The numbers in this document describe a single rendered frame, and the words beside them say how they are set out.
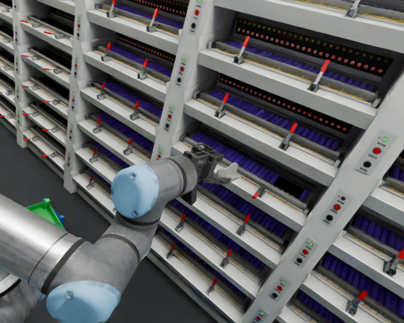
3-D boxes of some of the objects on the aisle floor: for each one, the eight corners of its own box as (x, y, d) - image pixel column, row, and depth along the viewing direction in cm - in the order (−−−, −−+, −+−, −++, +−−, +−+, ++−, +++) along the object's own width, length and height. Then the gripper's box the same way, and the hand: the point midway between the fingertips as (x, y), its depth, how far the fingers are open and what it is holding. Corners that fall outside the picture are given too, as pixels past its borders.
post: (245, 357, 105) (756, -317, 31) (227, 341, 109) (646, -296, 35) (260, 323, 121) (617, -172, 47) (244, 310, 125) (553, -168, 51)
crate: (72, 250, 125) (76, 243, 120) (28, 272, 108) (31, 266, 104) (45, 205, 131) (48, 197, 127) (0, 220, 115) (2, 212, 110)
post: (139, 258, 133) (274, -221, 59) (128, 248, 137) (242, -215, 62) (163, 241, 149) (292, -151, 75) (152, 232, 153) (265, -150, 79)
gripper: (224, 177, 49) (256, 161, 66) (158, 135, 57) (202, 131, 74) (210, 208, 53) (244, 186, 69) (150, 165, 60) (193, 154, 77)
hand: (219, 165), depth 72 cm, fingers open, 14 cm apart
